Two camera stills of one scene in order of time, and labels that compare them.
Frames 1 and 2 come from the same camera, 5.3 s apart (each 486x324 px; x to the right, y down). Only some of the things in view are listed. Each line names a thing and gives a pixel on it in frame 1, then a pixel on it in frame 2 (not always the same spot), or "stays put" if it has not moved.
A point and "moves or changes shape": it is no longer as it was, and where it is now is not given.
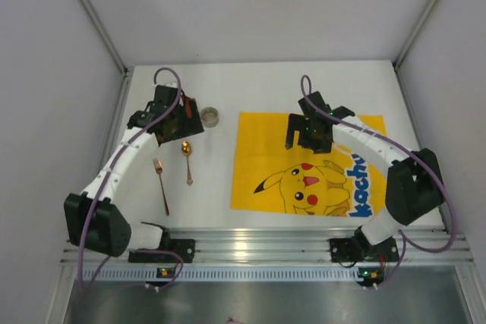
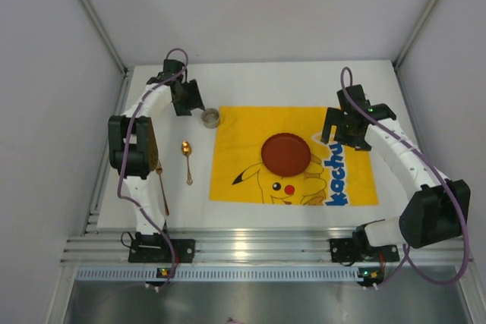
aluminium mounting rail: x=292 y=246 stays put
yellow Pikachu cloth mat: x=269 y=177 moves or changes shape
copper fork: x=159 y=167 stays put
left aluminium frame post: x=92 y=15 stays put
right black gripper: x=302 y=127 to x=333 y=125
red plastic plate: x=188 y=106 moves or changes shape
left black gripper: x=188 y=121 to x=188 y=98
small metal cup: x=209 y=116 stays put
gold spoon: x=187 y=149 stays put
